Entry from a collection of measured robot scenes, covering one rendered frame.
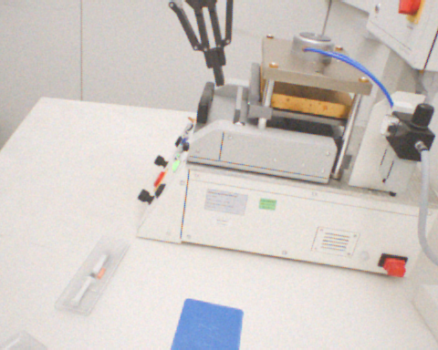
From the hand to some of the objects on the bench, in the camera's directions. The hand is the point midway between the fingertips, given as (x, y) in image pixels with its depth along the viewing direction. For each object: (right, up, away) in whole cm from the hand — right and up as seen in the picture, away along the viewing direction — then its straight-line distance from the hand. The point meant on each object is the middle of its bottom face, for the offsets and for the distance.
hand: (217, 66), depth 86 cm
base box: (+12, -30, +13) cm, 35 cm away
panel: (-15, -24, +14) cm, 32 cm away
